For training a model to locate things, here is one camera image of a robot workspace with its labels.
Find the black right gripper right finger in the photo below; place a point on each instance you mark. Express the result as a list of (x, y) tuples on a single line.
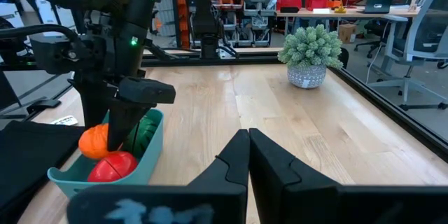
[(315, 203)]

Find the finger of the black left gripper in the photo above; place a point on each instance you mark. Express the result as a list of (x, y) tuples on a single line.
[(94, 105), (122, 122)]

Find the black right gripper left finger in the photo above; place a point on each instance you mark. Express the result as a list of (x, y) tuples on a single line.
[(196, 203)]

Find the green striped toy watermelon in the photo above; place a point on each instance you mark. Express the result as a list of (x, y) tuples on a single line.
[(145, 136)]

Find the orange toy orange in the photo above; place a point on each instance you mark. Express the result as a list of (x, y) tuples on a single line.
[(92, 143)]

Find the red toy apple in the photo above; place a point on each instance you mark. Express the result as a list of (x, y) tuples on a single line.
[(112, 168)]

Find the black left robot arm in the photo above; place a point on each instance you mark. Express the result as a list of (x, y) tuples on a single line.
[(119, 7)]

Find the white printed card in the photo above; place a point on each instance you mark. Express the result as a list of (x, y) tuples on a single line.
[(64, 120)]

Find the teal plastic container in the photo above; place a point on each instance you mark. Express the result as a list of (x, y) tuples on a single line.
[(154, 147)]

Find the black table clamp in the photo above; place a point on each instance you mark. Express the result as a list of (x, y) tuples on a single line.
[(43, 105)]

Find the black folded cloth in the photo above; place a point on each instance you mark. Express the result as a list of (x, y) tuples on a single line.
[(31, 157)]

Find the storage rack with red bins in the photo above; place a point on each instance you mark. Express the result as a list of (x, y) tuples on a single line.
[(245, 10)]

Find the artificial plant in patterned pot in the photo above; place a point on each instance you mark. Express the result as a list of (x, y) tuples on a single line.
[(309, 52)]

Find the red plastic box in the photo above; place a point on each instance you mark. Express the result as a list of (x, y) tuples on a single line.
[(288, 3), (316, 1)]

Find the cardboard box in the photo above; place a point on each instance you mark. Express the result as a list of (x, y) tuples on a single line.
[(346, 33)]

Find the black office chair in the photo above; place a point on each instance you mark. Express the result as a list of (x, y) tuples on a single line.
[(371, 31)]

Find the wooden desk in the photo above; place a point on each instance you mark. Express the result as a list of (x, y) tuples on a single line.
[(350, 13)]

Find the grey laptop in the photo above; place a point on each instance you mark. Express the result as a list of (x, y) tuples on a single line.
[(378, 6)]

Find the white office chair base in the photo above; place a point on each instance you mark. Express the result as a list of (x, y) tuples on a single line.
[(427, 28)]

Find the white plastic bottle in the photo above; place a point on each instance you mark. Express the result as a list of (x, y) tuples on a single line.
[(414, 1)]

